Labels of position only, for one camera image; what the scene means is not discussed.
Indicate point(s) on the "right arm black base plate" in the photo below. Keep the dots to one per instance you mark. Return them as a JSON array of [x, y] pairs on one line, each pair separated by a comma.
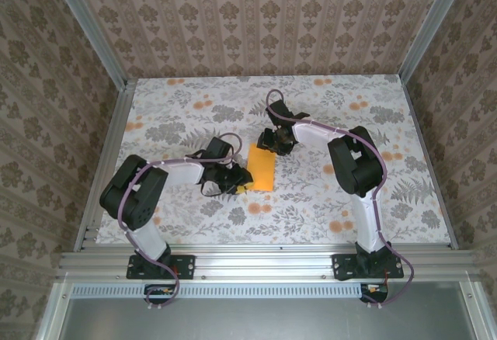
[[341, 266]]

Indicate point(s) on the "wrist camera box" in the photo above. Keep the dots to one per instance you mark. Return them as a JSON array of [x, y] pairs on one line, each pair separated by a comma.
[[218, 148], [279, 109]]

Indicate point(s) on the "aluminium table side rail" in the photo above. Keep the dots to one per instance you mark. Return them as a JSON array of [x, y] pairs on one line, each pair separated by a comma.
[[106, 161], [429, 161]]

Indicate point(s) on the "floral patterned table cover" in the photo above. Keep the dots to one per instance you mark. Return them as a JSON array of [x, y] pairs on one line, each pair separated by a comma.
[[272, 216]]

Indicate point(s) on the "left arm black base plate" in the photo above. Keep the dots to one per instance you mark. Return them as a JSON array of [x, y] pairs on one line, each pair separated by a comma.
[[186, 266]]

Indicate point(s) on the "grey sheet metal panel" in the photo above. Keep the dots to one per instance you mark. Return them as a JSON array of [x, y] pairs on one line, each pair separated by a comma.
[[272, 320]]

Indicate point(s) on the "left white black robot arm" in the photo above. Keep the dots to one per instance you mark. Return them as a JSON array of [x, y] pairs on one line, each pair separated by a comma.
[[182, 171]]

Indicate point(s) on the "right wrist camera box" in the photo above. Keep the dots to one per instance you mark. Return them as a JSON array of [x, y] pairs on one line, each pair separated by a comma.
[[279, 109]]

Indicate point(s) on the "long aluminium frame rail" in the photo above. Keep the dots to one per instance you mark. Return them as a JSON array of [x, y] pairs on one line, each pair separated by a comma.
[[264, 266]]

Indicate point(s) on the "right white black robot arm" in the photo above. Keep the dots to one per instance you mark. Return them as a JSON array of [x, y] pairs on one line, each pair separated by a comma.
[[357, 165]]

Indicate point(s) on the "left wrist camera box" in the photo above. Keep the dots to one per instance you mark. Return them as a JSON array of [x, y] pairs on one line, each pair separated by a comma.
[[218, 148]]

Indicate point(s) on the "aluminium corner post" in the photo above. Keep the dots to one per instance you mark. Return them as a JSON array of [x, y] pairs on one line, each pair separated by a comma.
[[90, 25], [432, 25]]

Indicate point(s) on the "black connector board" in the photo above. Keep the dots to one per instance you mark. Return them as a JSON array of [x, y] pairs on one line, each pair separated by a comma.
[[159, 293], [374, 293]]

